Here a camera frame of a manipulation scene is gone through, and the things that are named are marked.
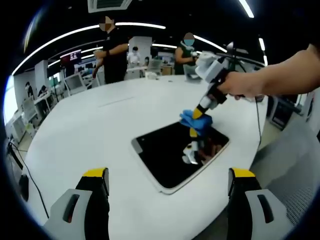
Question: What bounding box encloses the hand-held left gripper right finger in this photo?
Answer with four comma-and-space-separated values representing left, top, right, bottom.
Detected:
227, 167, 293, 240

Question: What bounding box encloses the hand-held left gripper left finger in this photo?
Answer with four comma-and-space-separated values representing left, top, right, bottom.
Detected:
43, 167, 111, 240

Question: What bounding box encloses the blue cleaning cloth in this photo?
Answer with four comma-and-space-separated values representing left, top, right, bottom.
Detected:
179, 109, 214, 138

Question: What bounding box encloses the person's right hand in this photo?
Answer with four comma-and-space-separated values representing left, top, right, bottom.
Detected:
219, 71, 266, 101

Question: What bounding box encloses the black tripod stand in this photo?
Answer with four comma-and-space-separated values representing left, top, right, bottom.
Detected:
216, 41, 251, 73

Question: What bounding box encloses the grey mesh office chair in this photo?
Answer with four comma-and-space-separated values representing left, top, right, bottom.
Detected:
249, 119, 320, 226

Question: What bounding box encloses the black power box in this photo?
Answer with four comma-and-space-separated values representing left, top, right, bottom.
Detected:
18, 173, 30, 203

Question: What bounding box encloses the black equipment rack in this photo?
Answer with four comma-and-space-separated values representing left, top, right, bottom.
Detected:
268, 94, 301, 131

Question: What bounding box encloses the ceiling air vent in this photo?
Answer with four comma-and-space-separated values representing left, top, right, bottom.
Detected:
87, 0, 133, 13

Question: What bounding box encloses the white office chair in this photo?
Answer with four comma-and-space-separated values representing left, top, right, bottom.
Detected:
63, 73, 88, 96

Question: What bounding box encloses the red display screen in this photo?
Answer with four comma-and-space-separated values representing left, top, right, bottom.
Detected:
59, 49, 83, 63

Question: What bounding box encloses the white ceiling light strip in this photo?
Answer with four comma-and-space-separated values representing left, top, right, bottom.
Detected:
12, 22, 167, 76

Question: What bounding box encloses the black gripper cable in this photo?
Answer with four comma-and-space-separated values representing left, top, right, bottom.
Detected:
253, 96, 263, 151

